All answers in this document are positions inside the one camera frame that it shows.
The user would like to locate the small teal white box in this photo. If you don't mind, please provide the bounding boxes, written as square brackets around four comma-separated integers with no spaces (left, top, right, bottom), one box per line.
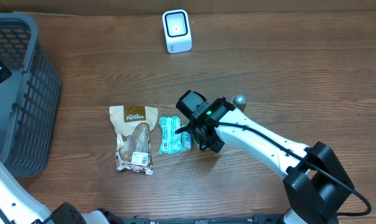
[181,131,192,152]

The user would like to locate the teal white pouch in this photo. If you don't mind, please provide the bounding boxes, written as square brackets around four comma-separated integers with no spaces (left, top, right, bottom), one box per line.
[159,116,183,154]

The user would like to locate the yellow dish soap bottle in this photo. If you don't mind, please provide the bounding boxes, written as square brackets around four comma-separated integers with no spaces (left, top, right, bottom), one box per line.
[231,95,247,112]

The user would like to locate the brown snack packet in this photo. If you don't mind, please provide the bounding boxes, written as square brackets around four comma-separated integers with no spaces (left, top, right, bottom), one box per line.
[109,106,158,175]

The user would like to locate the green lid jar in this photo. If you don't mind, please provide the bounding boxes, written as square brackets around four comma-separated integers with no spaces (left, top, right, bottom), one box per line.
[193,135,204,150]

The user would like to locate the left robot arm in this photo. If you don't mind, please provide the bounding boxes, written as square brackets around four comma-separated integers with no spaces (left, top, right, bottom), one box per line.
[0,104,109,224]

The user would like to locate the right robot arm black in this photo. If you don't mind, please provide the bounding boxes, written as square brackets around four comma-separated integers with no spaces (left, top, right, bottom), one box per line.
[176,90,354,223]

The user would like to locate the white barcode scanner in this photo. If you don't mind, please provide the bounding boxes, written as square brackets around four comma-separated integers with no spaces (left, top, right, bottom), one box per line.
[162,9,193,54]

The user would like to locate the grey plastic shopping basket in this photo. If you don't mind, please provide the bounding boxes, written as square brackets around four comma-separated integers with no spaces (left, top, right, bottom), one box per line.
[0,12,62,177]

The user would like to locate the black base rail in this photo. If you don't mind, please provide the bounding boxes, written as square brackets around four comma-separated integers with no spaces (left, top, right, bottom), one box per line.
[120,214,283,224]

